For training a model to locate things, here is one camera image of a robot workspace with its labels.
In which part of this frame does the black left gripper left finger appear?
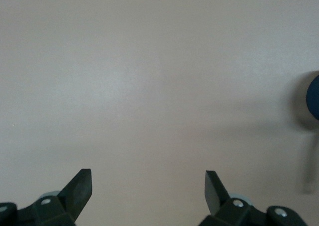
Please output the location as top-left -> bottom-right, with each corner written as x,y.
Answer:
0,168 -> 93,226

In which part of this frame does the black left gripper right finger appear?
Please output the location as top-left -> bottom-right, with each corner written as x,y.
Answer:
199,170 -> 308,226

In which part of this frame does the dark saucepan with blue handle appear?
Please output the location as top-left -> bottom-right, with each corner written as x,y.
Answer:
306,74 -> 319,122

